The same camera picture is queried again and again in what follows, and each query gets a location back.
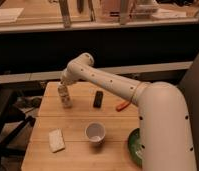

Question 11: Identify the metal frame post left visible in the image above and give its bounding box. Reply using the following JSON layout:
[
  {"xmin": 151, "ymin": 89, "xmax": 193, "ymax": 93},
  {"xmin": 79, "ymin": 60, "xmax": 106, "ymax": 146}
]
[{"xmin": 59, "ymin": 0, "xmax": 71, "ymax": 28}]

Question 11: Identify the black rectangular device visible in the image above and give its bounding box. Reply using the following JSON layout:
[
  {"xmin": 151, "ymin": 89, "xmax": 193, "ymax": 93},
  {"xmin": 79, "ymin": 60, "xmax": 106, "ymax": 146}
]
[{"xmin": 93, "ymin": 91, "xmax": 103, "ymax": 108}]

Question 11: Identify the black chair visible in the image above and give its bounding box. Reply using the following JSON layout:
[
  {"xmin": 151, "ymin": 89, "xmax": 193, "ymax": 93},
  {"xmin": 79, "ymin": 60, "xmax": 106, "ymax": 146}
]
[{"xmin": 0, "ymin": 84, "xmax": 36, "ymax": 166}]

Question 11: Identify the metal frame post right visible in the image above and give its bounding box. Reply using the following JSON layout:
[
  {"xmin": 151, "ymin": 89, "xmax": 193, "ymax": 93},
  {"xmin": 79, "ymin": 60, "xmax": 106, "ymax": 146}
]
[{"xmin": 119, "ymin": 0, "xmax": 129, "ymax": 25}]

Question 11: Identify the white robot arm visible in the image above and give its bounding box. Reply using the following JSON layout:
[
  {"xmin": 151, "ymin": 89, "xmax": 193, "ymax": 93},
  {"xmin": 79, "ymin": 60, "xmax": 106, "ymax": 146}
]
[{"xmin": 61, "ymin": 53, "xmax": 197, "ymax": 171}]

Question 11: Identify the metal frame post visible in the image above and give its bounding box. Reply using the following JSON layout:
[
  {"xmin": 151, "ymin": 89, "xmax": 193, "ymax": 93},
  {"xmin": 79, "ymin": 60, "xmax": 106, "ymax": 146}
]
[
  {"xmin": 59, "ymin": 0, "xmax": 71, "ymax": 28},
  {"xmin": 119, "ymin": 0, "xmax": 129, "ymax": 25}
]

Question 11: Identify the white paper sheet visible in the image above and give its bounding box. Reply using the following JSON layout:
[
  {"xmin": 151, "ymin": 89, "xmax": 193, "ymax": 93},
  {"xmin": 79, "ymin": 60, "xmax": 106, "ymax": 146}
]
[{"xmin": 0, "ymin": 8, "xmax": 23, "ymax": 23}]

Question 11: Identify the green glass plate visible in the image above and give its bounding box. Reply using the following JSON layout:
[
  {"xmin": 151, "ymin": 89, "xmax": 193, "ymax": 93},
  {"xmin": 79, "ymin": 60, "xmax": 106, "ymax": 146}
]
[{"xmin": 127, "ymin": 128, "xmax": 142, "ymax": 167}]

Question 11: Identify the small white bottle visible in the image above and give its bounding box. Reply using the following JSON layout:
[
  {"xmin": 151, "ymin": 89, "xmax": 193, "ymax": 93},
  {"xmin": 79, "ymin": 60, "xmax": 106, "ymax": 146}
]
[{"xmin": 58, "ymin": 84, "xmax": 72, "ymax": 108}]

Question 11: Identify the orange carrot toy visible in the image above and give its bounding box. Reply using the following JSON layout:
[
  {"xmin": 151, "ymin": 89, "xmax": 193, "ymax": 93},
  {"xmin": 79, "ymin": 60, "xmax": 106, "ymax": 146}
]
[{"xmin": 115, "ymin": 101, "xmax": 130, "ymax": 112}]

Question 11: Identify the white paper cup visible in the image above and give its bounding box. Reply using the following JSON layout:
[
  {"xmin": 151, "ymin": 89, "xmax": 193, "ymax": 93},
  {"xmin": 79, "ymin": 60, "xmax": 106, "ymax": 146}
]
[{"xmin": 85, "ymin": 122, "xmax": 106, "ymax": 145}]

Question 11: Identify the white sponge block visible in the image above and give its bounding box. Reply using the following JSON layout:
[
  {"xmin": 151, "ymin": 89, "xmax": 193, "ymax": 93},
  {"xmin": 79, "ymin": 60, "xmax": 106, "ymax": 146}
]
[{"xmin": 49, "ymin": 129, "xmax": 65, "ymax": 153}]

